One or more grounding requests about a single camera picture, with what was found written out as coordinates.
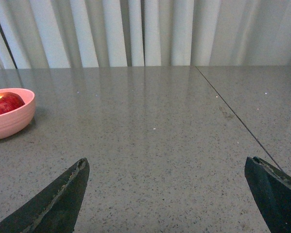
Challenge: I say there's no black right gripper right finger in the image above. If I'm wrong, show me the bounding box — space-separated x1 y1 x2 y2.
244 157 291 233

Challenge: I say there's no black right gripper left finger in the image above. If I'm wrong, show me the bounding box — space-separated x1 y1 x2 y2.
0 158 90 233

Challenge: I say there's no pink plastic bowl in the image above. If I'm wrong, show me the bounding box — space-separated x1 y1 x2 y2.
0 88 36 139

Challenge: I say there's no red apple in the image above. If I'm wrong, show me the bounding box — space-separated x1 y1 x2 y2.
0 92 25 115

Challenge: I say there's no white pleated curtain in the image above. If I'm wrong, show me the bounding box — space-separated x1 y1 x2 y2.
0 0 291 69

